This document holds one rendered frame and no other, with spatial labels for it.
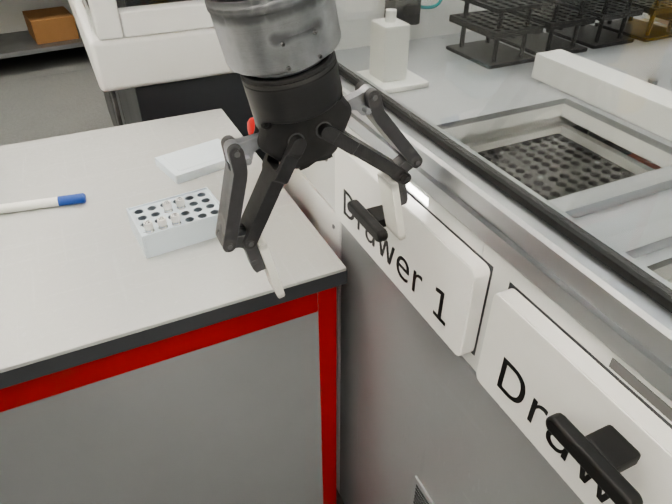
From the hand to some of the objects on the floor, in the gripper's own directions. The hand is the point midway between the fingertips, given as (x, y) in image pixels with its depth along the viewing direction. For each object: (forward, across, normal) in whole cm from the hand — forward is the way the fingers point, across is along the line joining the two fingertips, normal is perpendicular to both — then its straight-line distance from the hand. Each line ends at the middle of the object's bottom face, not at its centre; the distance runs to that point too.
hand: (336, 252), depth 56 cm
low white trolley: (+84, -39, +44) cm, 102 cm away
